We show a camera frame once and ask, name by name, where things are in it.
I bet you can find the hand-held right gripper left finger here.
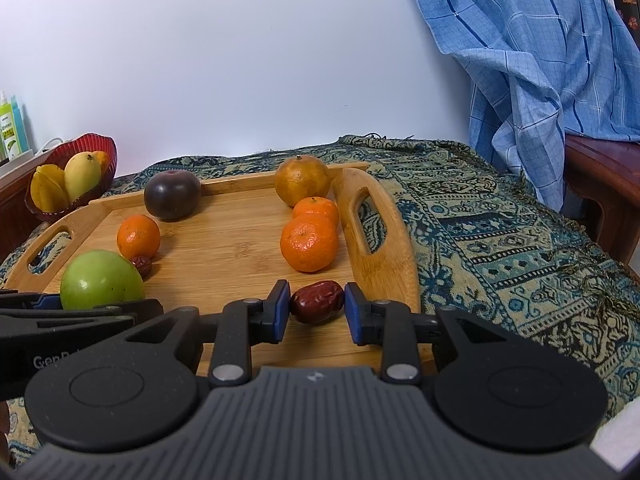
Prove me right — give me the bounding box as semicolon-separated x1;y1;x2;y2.
125;279;292;387

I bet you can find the green apple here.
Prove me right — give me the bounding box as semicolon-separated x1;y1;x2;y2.
59;249;146;311

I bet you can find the dark purple plum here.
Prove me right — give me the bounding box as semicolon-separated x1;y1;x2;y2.
143;170;202;222

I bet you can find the brownish orange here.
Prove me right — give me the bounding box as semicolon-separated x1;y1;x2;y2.
274;154;332;208

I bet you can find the wooden side cabinet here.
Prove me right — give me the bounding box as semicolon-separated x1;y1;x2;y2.
0;152;40;262

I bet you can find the wooden serving tray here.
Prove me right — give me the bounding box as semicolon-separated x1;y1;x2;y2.
2;162;422;377

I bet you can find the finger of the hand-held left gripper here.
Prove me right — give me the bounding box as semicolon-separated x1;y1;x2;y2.
0;299;165;342
0;287;64;312

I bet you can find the white metal tray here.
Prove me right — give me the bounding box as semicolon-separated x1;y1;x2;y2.
0;137;66;179

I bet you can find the yellow starfruit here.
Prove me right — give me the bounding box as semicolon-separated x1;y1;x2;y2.
30;164;70;213

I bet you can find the green label bottle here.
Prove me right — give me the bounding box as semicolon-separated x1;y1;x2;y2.
0;90;19;162

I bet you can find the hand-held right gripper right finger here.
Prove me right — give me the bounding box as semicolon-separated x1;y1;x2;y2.
343;281;502;387

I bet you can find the blue checked cloth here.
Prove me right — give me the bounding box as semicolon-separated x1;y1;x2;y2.
400;0;640;214

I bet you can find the small orange mandarin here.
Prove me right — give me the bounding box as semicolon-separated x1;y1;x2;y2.
280;214;340;274
117;214;161;259
292;196;341;226

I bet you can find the white tissue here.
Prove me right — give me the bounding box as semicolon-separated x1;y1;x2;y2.
589;396;640;467

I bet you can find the teal patterned blanket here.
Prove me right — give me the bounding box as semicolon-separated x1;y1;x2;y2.
0;133;640;467

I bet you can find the yellow mango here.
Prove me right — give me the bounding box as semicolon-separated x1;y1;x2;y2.
64;151;103;202

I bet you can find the blue spray bottle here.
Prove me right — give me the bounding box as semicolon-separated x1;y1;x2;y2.
10;93;27;155

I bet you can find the dark wooden chair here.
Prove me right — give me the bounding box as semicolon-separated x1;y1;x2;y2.
563;132;640;267

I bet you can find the red glass bowl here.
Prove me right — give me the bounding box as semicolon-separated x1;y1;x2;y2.
25;133;118;223

